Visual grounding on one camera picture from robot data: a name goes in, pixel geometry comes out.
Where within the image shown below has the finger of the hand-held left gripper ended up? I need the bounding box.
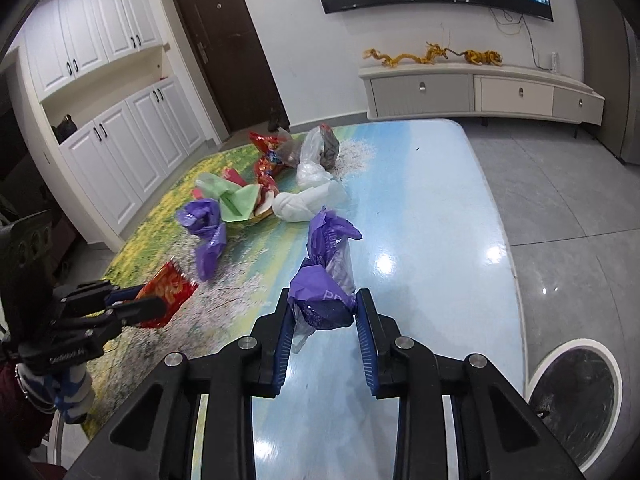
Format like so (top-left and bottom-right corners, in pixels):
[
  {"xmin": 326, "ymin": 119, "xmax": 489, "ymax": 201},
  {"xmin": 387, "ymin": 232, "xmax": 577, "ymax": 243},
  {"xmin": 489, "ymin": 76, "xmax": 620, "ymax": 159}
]
[
  {"xmin": 59, "ymin": 281, "xmax": 147, "ymax": 313},
  {"xmin": 102, "ymin": 297, "xmax": 169, "ymax": 330}
]

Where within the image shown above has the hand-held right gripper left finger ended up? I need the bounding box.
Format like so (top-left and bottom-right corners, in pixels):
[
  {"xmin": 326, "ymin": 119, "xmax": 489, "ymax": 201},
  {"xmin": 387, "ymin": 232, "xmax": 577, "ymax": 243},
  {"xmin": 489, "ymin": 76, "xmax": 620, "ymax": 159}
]
[{"xmin": 65, "ymin": 287, "xmax": 296, "ymax": 480}]

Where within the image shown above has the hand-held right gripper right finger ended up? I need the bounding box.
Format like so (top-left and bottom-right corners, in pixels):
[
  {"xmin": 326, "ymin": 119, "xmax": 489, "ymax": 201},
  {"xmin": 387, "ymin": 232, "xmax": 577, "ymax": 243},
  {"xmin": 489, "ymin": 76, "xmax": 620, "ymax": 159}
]
[{"xmin": 354, "ymin": 288, "xmax": 587, "ymax": 480}]

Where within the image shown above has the red and gold snack packet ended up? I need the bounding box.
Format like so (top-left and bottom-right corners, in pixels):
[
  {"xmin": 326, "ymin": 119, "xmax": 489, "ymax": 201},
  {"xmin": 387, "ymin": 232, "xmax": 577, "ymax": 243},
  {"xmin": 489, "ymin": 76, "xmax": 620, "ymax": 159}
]
[{"xmin": 132, "ymin": 260, "xmax": 200, "ymax": 330}]

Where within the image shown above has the purple and clear plastic bag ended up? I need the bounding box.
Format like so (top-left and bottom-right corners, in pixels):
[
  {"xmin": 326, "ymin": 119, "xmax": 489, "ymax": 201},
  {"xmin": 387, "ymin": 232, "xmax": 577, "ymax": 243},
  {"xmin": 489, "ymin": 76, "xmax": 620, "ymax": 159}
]
[{"xmin": 289, "ymin": 207, "xmax": 364, "ymax": 357}]

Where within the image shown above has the white bin with black liner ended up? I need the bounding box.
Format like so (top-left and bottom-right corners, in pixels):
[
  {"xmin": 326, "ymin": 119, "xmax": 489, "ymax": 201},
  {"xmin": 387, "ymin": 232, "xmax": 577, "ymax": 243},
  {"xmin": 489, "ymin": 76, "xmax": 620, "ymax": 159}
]
[{"xmin": 527, "ymin": 338, "xmax": 623, "ymax": 443}]

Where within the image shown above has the person's left forearm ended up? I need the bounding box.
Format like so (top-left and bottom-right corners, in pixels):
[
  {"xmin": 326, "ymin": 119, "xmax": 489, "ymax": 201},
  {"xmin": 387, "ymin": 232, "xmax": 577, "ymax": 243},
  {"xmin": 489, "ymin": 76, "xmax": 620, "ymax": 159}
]
[{"xmin": 0, "ymin": 360, "xmax": 57, "ymax": 453}]

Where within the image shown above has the person's left hand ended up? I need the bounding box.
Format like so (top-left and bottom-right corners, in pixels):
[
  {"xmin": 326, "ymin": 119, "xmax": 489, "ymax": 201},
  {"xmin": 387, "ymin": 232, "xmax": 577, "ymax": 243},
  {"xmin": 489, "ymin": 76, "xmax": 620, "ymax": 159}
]
[{"xmin": 15, "ymin": 359, "xmax": 96, "ymax": 425}]

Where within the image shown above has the crumpled purple plastic bag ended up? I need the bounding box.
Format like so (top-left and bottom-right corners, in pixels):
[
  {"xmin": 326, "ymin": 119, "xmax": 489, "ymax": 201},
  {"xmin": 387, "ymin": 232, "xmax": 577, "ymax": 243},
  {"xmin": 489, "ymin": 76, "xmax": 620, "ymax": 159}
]
[{"xmin": 176, "ymin": 198, "xmax": 229, "ymax": 282}]

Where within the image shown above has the red and gold foil wrapper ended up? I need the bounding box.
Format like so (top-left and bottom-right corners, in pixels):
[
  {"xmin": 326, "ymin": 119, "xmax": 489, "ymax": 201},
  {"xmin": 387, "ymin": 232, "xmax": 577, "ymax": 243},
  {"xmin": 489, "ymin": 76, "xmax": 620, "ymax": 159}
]
[{"xmin": 251, "ymin": 182, "xmax": 277, "ymax": 222}]

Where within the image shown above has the crumpled white plastic bag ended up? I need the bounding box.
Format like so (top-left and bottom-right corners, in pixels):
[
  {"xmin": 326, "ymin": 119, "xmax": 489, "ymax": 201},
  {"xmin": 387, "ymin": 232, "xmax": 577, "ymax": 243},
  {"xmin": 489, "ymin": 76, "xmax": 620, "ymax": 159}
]
[{"xmin": 272, "ymin": 181, "xmax": 347, "ymax": 224}]

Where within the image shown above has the black handbag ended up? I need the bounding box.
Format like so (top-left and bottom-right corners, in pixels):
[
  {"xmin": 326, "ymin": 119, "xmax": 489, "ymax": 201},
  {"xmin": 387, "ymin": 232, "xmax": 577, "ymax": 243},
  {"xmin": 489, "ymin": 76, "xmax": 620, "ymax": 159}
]
[{"xmin": 52, "ymin": 114, "xmax": 79, "ymax": 144}]

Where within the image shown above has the light green plastic bag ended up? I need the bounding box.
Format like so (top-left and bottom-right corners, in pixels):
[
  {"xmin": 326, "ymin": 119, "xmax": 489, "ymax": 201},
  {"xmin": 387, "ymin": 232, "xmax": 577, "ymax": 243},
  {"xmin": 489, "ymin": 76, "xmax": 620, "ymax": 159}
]
[{"xmin": 195, "ymin": 172, "xmax": 266, "ymax": 224}]

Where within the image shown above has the white base cabinet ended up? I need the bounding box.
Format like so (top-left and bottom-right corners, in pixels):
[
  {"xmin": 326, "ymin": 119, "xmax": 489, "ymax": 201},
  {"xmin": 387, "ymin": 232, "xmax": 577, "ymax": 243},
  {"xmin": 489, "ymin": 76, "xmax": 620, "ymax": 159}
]
[{"xmin": 56, "ymin": 77, "xmax": 206, "ymax": 242}]

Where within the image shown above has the small white plastic bag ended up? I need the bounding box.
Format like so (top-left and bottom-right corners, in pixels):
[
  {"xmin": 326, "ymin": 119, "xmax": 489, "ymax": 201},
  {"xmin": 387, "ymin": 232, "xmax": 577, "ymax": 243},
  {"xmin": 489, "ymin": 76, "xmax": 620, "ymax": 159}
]
[{"xmin": 296, "ymin": 160, "xmax": 334, "ymax": 187}]

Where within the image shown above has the red patterned snack wrapper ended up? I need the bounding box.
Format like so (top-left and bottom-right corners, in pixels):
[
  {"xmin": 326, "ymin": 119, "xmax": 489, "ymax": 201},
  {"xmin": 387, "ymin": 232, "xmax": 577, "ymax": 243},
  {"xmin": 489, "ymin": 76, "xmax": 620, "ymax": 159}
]
[{"xmin": 248, "ymin": 131, "xmax": 292, "ymax": 191}]

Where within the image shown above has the clear bag with dark contents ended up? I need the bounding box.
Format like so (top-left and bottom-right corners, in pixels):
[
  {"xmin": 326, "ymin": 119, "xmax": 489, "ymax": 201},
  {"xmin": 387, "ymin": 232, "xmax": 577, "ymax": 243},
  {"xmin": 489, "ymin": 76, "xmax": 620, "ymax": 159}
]
[{"xmin": 299, "ymin": 123, "xmax": 342, "ymax": 171}]

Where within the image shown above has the white television cabinet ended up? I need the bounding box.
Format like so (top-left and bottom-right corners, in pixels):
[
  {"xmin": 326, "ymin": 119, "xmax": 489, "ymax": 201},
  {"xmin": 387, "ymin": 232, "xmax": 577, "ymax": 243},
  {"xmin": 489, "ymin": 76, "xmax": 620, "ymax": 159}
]
[{"xmin": 358, "ymin": 60, "xmax": 606, "ymax": 137}]

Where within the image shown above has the dark brown door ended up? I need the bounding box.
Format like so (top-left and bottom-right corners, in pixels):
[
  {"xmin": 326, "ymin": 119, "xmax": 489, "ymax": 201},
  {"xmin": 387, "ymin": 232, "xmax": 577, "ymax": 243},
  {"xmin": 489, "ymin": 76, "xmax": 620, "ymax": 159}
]
[{"xmin": 170, "ymin": 0, "xmax": 291, "ymax": 134}]

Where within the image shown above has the long yellow dragon figurine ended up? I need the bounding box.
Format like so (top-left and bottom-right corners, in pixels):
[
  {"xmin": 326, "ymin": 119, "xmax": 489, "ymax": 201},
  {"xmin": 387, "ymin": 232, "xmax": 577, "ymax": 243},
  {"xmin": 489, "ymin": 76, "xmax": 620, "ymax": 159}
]
[{"xmin": 363, "ymin": 41, "xmax": 457, "ymax": 69}]

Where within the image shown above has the short yellow dragon figurine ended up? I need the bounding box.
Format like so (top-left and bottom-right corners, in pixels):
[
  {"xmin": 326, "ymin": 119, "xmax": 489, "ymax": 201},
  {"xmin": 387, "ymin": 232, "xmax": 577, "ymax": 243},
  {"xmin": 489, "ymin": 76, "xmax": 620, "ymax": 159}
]
[{"xmin": 462, "ymin": 48, "xmax": 504, "ymax": 67}]

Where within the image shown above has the grey refrigerator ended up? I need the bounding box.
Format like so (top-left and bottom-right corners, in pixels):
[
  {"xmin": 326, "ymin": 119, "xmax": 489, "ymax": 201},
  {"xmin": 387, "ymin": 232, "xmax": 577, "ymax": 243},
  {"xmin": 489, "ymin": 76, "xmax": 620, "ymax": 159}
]
[{"xmin": 617, "ymin": 12, "xmax": 640, "ymax": 167}]

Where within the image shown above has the white wall cabinet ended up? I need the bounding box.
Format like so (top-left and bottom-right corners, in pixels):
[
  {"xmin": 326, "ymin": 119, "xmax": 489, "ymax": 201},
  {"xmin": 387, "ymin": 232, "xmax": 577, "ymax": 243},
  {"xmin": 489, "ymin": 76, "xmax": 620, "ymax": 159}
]
[{"xmin": 22, "ymin": 0, "xmax": 164, "ymax": 102}]

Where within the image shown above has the black television cable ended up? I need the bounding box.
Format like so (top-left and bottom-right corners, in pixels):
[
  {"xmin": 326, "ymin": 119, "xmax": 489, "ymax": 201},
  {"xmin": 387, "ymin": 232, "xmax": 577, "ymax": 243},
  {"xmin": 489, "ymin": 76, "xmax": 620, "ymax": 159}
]
[{"xmin": 489, "ymin": 7, "xmax": 552, "ymax": 72}]

